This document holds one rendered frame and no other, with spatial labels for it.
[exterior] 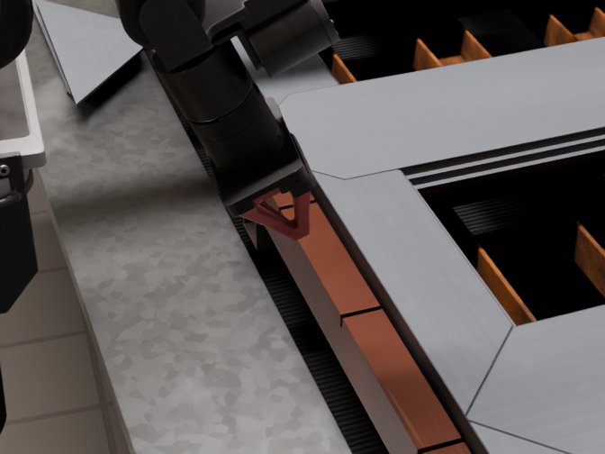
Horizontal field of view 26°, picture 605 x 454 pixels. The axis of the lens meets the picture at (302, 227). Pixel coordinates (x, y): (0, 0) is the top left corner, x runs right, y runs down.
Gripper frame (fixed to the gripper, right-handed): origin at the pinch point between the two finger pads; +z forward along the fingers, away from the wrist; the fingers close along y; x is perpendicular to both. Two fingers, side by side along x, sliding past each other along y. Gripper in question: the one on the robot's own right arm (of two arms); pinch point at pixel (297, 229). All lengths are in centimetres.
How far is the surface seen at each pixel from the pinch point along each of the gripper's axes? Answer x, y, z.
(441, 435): -2.4, -9.6, 19.2
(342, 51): -11, 102, 54
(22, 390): 66, 92, 80
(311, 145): -2.6, 32.7, 17.5
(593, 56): -37, 43, 33
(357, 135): -7.6, 33.3, 19.7
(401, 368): -1.6, -1.0, 18.9
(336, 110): -6.7, 38.9, 19.4
